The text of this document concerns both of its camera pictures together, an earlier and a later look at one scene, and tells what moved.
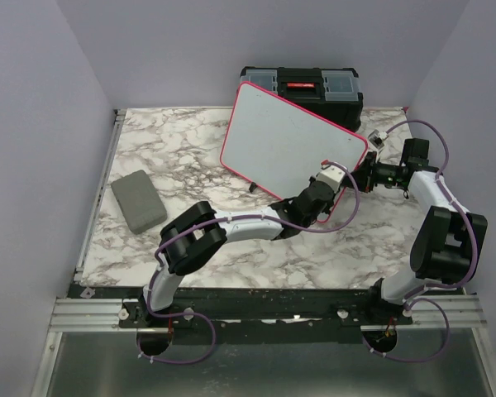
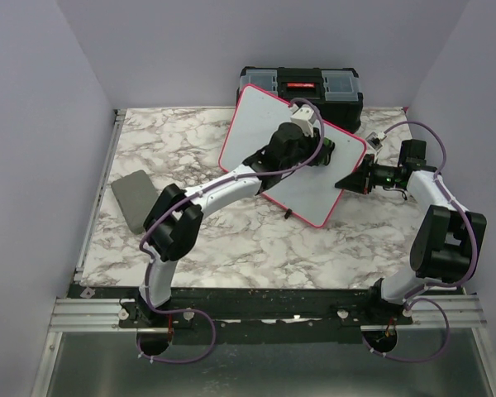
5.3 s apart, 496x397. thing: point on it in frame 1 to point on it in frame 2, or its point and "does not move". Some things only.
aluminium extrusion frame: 71,313 does not move
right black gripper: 364,182 does not move
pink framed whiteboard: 279,147 does not move
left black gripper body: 306,222 to 307,149
